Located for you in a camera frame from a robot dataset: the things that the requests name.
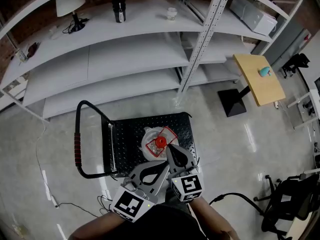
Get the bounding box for white metal shelving rack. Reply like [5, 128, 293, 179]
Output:
[178, 0, 308, 95]
[0, 0, 208, 121]

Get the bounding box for clear jar with red lid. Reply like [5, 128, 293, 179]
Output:
[140, 125, 180, 160]

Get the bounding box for teal bottle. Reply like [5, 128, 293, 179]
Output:
[258, 66, 273, 78]

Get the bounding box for white rectangular table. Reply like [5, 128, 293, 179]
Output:
[286, 88, 320, 130]

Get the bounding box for small wooden table black base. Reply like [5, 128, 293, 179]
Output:
[216, 53, 287, 118]

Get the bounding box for person's right forearm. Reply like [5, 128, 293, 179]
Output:
[191, 196, 241, 240]

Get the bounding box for black office chair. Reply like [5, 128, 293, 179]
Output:
[281, 53, 311, 79]
[253, 170, 320, 240]

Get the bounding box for black platform trolley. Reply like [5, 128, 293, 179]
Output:
[74, 99, 200, 180]

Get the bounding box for thin black cable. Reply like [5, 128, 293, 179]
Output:
[56, 195, 113, 219]

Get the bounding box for person's left forearm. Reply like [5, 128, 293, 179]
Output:
[68, 211, 126, 240]

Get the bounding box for person's dark clothing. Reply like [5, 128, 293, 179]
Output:
[109, 187, 208, 240]

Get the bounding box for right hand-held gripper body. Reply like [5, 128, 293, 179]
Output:
[166, 166, 205, 202]

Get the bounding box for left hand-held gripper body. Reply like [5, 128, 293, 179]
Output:
[111, 178, 159, 223]

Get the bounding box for white box appliance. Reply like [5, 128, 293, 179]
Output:
[228, 0, 278, 37]

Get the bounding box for dark red small item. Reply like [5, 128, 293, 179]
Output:
[26, 41, 41, 59]

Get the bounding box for thick black gripper cable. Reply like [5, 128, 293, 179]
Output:
[209, 192, 266, 215]

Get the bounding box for white shade table lamp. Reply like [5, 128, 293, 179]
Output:
[55, 0, 89, 34]

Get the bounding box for black cylinder container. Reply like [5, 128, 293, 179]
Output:
[111, 0, 127, 24]

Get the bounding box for small glass cup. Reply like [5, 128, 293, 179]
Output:
[166, 7, 178, 21]

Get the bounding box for grey refrigerator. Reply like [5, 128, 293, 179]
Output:
[271, 21, 312, 69]

